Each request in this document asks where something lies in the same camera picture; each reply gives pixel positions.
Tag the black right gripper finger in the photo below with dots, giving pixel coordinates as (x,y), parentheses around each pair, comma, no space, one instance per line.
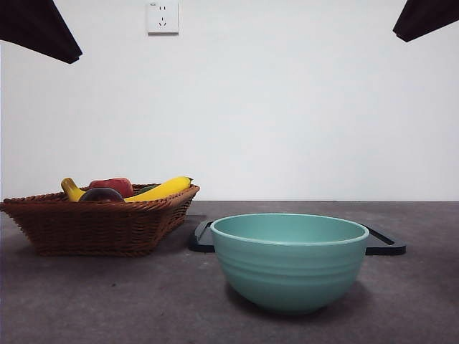
(426,18)

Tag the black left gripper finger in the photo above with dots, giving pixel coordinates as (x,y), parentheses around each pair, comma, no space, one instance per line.
(36,28)

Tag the dark purple plum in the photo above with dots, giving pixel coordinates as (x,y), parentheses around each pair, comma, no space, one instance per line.
(102,196)

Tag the teal ribbed bowl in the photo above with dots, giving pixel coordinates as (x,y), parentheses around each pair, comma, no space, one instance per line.
(290,272)

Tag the red apple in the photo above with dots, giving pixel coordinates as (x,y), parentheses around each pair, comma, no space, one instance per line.
(113,184)

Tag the green vegetable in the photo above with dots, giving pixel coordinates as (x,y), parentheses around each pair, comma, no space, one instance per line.
(147,188)

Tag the yellow banana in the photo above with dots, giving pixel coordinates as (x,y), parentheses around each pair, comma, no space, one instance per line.
(165,188)

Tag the brown wicker basket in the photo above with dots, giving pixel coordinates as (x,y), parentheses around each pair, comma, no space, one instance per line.
(97,229)

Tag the black rectangular tray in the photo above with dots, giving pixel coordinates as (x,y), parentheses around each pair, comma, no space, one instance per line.
(201,243)

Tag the white wall socket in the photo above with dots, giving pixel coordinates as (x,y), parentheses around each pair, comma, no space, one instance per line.
(168,27)

